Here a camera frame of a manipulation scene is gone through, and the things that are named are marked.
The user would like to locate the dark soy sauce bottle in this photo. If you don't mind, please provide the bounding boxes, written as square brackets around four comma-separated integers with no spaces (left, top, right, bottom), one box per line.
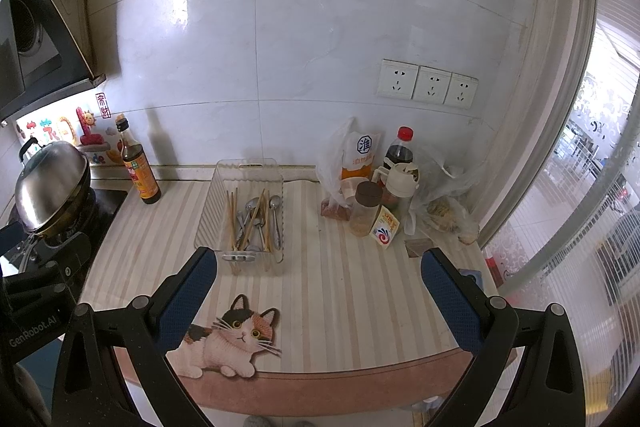
[115,118,162,206]

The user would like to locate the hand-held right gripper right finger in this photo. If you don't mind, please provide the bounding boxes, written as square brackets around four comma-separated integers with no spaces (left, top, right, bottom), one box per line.
[421,247,586,427]

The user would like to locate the white plastic bag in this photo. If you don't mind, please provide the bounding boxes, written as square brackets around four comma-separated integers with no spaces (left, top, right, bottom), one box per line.
[315,117,386,208]

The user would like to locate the bunch of wooden chopsticks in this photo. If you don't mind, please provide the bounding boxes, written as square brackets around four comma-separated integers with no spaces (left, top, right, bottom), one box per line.
[225,188,273,253]

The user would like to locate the black gas stove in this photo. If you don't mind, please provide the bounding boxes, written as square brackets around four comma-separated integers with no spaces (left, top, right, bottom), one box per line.
[0,189,130,258]

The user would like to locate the clear plastic utensil container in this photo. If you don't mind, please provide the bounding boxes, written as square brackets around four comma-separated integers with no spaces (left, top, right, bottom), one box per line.
[194,158,286,275]

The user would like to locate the white orange salt packet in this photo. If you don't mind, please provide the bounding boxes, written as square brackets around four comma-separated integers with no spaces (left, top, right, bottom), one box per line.
[342,130,383,180]

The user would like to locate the white oil pot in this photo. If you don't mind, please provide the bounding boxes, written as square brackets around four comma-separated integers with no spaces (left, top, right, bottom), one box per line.
[372,162,420,218]

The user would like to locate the range hood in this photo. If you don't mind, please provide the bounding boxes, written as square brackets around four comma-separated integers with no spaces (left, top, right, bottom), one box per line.
[0,0,107,122]

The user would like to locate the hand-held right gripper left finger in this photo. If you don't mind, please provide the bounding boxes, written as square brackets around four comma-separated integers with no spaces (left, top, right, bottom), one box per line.
[52,246,217,427]

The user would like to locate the dark bottle with red cap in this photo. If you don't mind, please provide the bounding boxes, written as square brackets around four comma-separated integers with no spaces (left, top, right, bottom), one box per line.
[384,126,416,172]

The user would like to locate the brown block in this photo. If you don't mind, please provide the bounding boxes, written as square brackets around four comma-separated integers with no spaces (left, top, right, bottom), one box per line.
[404,237,432,259]

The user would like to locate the colourful wall stickers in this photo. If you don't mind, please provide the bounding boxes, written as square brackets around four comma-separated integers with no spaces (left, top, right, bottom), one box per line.
[15,92,126,168]

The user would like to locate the steel wok with lid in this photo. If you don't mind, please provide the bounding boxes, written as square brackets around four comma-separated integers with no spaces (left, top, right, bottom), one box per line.
[14,139,92,233]

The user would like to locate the white yellow seasoning box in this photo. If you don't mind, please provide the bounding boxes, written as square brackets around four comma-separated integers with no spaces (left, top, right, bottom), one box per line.
[370,206,402,248]

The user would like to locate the white wall socket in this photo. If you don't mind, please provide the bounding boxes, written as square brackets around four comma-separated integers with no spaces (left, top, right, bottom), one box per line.
[376,59,420,100]
[444,73,479,110]
[412,66,453,104]

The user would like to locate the brown food packet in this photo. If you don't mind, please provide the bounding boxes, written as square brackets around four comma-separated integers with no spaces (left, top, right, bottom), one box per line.
[320,199,353,222]

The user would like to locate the black wok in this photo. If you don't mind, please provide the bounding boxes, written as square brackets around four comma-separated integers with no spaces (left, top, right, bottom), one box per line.
[0,187,96,268]

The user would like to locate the glass sliding door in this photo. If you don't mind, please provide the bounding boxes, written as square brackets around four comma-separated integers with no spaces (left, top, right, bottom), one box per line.
[500,0,640,408]

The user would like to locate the clear jar with brown lid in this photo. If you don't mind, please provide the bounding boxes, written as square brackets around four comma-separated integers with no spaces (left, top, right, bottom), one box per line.
[349,181,385,238]

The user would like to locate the person's left forearm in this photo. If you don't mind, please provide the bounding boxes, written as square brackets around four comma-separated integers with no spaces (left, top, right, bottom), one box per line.
[0,357,53,427]

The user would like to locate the clear plastic bag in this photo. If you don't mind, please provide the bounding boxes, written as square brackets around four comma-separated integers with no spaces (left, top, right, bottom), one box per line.
[405,147,483,244]

